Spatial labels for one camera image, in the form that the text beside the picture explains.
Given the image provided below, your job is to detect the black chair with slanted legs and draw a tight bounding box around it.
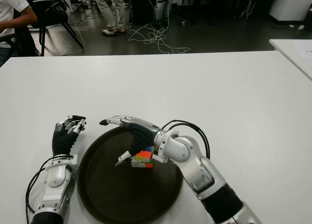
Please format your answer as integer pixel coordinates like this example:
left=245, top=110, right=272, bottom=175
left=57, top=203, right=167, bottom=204
left=24, top=0, right=85, bottom=56

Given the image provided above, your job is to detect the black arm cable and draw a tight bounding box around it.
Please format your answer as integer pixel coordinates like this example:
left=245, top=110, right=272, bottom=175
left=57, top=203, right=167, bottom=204
left=162, top=120, right=211, bottom=160
left=25, top=155, right=74, bottom=224

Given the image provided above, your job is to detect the white side table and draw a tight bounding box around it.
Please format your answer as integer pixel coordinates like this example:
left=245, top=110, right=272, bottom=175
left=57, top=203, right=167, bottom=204
left=269, top=38, right=312, bottom=82

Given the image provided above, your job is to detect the black office chair armrest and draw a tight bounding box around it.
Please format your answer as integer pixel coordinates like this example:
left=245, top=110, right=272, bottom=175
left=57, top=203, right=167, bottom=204
left=0, top=26, right=41, bottom=58

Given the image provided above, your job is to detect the folded metal stand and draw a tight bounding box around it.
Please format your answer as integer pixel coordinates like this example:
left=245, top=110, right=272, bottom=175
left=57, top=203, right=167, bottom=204
left=240, top=0, right=256, bottom=20

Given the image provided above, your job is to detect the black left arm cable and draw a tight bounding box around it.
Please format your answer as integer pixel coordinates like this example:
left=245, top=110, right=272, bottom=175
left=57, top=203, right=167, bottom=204
left=25, top=155, right=74, bottom=224

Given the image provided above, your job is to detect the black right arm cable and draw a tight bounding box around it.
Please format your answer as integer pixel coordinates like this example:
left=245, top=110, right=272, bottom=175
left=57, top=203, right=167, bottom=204
left=162, top=120, right=211, bottom=160

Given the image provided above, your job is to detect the round dark brown plate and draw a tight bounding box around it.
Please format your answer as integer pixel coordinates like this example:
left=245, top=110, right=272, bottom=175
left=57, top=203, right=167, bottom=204
left=77, top=126, right=184, bottom=224

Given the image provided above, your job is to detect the person in grey trousers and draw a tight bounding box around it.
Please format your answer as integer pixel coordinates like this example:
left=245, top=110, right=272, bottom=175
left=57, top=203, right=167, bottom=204
left=94, top=0, right=127, bottom=36

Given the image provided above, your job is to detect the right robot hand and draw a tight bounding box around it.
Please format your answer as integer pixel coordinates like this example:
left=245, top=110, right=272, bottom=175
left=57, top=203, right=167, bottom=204
left=98, top=114, right=163, bottom=167

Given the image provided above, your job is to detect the multicoloured Rubik's cube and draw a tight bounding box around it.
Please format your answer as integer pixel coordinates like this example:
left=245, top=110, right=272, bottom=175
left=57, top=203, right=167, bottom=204
left=130, top=145, right=156, bottom=169

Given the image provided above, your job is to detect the seated person white polo shirt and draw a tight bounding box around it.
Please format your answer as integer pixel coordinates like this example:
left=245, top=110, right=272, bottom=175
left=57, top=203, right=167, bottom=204
left=0, top=0, right=39, bottom=66

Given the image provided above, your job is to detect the white cabinet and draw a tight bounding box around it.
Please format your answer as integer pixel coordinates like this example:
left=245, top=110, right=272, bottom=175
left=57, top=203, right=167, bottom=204
left=268, top=0, right=312, bottom=21

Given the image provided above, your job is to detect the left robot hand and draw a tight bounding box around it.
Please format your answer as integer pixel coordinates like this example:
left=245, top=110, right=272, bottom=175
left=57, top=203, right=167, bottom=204
left=51, top=115, right=87, bottom=156

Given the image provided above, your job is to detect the white paper sheet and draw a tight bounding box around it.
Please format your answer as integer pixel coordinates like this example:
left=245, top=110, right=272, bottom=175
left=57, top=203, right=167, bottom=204
left=296, top=40, right=312, bottom=57

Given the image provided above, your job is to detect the tangled white floor cable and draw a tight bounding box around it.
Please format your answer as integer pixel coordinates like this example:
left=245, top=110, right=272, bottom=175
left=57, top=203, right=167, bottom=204
left=128, top=21, right=192, bottom=54

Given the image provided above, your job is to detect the white cable by chair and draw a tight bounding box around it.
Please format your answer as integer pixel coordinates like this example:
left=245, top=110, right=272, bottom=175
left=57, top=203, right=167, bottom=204
left=72, top=14, right=86, bottom=50

